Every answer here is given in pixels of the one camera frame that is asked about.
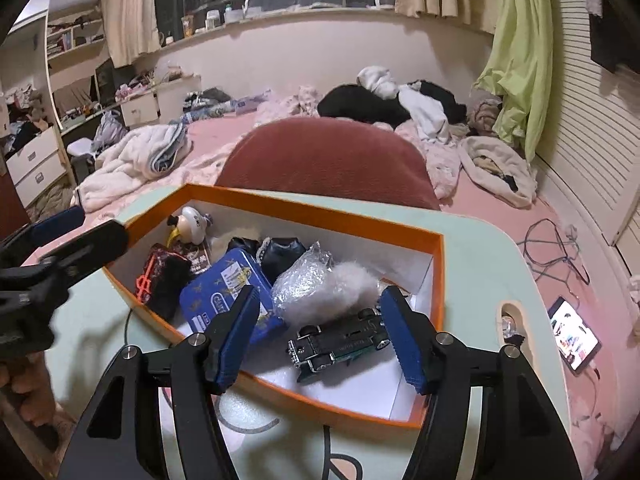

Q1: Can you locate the black hanging garment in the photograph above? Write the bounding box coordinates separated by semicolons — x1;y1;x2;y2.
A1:
585;0;640;76

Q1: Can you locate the pale plastic bag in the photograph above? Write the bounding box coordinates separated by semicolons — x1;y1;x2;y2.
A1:
91;110;130;153

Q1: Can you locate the white bookshelf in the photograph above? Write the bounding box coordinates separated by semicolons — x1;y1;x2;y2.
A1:
45;15;111;126

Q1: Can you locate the black and white garment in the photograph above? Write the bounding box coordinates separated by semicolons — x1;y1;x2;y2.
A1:
397;79;468;143

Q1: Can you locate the cartoon mouse figure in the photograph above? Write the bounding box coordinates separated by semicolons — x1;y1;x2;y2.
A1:
167;205;216;251

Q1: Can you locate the white fur ball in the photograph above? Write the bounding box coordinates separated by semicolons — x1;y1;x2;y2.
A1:
287;261;382;328

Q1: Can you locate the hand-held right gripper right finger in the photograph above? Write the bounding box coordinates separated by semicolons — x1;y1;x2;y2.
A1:
377;286;583;480

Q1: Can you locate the pink printed bedsheet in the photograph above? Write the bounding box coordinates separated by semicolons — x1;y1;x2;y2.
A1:
20;85;640;480

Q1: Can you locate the white drawer unit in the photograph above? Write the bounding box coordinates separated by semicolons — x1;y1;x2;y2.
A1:
5;127;68;206

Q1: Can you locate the dark striped garment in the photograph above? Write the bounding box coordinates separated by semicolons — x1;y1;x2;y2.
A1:
182;87;232;111

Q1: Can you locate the green toy car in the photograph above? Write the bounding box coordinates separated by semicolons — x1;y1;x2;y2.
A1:
286;306;393;385

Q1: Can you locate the white stool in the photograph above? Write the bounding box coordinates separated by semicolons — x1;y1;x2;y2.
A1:
67;137;101;158

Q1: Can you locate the red pillow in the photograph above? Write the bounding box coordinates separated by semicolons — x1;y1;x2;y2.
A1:
214;116;442;212

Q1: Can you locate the mint green cartoon desktop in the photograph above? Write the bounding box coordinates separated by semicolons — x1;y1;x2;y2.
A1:
42;185;571;480

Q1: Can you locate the pale floral garment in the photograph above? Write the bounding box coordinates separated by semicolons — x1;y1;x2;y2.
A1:
257;85;321;121

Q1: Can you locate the black patterned pouch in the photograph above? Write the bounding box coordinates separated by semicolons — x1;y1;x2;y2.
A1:
257;236;307;283

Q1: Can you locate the pale pink garment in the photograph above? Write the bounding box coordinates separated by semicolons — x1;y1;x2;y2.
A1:
395;125;462;201

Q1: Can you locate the cream towel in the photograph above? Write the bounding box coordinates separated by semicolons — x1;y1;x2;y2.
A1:
459;135;538;208

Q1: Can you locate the smartphone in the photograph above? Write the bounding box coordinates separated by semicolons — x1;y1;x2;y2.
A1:
547;296;602;375

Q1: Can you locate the person's left hand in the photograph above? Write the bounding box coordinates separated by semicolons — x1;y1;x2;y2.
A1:
0;354;58;428

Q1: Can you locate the white socks bundle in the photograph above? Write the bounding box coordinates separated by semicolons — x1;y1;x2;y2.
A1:
356;65;398;101

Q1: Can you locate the cream curtain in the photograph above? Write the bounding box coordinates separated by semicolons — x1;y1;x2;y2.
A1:
100;0;161;68

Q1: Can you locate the clear plastic bag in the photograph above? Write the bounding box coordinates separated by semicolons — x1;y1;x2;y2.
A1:
271;241;337;322

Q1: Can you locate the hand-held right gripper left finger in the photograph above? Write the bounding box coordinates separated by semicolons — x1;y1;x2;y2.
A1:
57;284;262;480

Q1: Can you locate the white louvered wardrobe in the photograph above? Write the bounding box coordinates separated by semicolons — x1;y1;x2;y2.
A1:
530;0;640;281

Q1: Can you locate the beige garment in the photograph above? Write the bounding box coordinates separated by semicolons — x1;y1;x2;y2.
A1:
467;99;503;137

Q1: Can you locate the white drawer cabinet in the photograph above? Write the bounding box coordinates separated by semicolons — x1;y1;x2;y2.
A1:
120;76;201;128

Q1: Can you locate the green hanging cloth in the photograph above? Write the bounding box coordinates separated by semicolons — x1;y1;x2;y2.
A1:
472;0;556;163

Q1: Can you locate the dark red marbled pouch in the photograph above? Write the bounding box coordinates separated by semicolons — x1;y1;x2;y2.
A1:
132;242;193;321

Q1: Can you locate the purple packet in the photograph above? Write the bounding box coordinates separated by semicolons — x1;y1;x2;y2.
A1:
234;92;273;115

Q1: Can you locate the black cable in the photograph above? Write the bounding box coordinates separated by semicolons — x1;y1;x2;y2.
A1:
517;219;593;286

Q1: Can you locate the blue tin case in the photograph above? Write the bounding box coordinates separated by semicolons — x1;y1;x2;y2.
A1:
180;247;287;346

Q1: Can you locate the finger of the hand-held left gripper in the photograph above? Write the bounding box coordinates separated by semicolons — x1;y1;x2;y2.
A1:
20;206;87;253
37;219;130;286

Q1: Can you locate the orange cardboard box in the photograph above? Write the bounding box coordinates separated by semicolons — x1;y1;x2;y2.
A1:
102;183;446;430

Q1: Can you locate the white fluffy towel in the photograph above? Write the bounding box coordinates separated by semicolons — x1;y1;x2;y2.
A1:
75;122;193;213

